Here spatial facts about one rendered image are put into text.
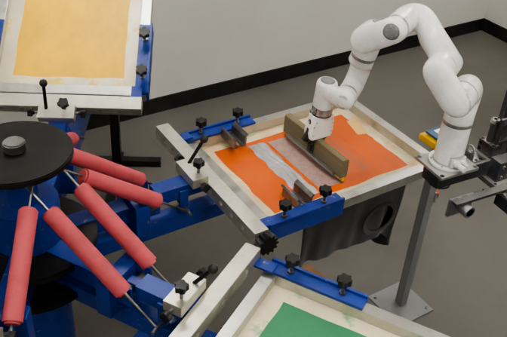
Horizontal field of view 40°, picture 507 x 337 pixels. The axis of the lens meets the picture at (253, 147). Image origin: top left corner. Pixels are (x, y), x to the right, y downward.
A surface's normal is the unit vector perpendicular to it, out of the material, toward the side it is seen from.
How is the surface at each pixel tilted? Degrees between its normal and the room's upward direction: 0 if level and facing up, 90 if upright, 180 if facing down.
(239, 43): 90
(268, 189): 0
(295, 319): 0
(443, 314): 0
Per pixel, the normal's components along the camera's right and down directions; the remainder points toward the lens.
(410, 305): 0.06, -0.83
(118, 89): 0.07, -0.41
